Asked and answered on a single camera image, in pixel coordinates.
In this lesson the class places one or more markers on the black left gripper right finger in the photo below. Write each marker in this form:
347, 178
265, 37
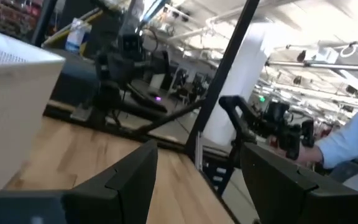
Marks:
278, 186

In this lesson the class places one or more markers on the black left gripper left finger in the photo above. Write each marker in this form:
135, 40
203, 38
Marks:
126, 189

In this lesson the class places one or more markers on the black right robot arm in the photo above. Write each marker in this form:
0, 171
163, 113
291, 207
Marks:
120, 68

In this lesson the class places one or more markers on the person's forearm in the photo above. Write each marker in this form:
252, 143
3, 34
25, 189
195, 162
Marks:
350, 137

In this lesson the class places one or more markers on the white perforated plastic basket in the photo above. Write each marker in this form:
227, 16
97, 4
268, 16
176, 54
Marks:
11, 118

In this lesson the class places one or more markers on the person's hand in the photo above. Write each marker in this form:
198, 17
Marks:
309, 154

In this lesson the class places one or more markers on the flat black device with light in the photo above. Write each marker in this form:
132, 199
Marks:
149, 99

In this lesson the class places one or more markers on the white round column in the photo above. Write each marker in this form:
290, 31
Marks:
241, 87

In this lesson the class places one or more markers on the blue and white bottle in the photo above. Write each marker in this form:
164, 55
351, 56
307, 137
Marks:
77, 35

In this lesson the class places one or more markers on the black table frame rail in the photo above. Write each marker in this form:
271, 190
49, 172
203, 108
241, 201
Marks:
110, 124

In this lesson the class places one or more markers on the black frame post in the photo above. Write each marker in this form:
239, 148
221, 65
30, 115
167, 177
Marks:
222, 74

